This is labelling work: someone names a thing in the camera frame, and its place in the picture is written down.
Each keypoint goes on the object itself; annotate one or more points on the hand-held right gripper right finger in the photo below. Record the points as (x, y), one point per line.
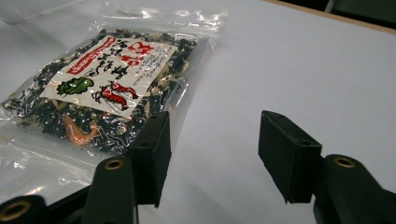
(292, 155)

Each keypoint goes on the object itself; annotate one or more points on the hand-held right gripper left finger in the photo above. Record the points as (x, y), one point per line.
(152, 158)

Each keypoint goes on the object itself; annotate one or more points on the clear dried seaweed packet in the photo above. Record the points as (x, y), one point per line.
(102, 90)

